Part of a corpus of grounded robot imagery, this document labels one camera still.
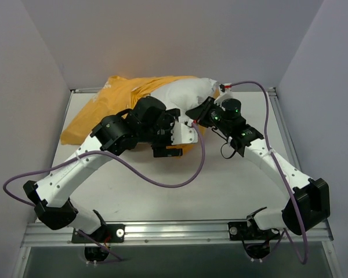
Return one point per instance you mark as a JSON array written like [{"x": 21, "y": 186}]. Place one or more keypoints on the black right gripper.
[{"x": 202, "y": 108}]

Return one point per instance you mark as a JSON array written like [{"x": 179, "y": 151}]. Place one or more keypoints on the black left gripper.
[{"x": 166, "y": 150}]

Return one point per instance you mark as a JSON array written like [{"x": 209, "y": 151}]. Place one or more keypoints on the white pillow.
[{"x": 186, "y": 94}]

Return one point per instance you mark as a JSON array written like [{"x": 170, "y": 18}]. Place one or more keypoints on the yellow printed pillowcase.
[{"x": 117, "y": 95}]

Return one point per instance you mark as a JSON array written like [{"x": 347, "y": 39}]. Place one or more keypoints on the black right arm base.
[{"x": 256, "y": 242}]

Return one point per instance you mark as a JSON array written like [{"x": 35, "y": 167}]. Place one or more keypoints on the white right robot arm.
[{"x": 308, "y": 201}]

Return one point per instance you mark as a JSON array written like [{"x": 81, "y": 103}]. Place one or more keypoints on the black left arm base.
[{"x": 101, "y": 252}]

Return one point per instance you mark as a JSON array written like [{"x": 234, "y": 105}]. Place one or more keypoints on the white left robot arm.
[{"x": 51, "y": 195}]

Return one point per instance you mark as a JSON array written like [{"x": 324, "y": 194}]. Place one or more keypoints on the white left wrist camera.
[{"x": 183, "y": 134}]

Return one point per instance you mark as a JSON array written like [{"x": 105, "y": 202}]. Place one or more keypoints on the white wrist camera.
[
  {"x": 183, "y": 134},
  {"x": 224, "y": 93}
]

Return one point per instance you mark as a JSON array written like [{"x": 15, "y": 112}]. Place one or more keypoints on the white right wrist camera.
[{"x": 224, "y": 93}]

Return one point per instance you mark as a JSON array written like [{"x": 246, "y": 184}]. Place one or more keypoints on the aluminium table edge rail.
[{"x": 285, "y": 134}]

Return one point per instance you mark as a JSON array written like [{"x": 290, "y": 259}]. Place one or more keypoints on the aluminium front frame rail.
[{"x": 162, "y": 233}]

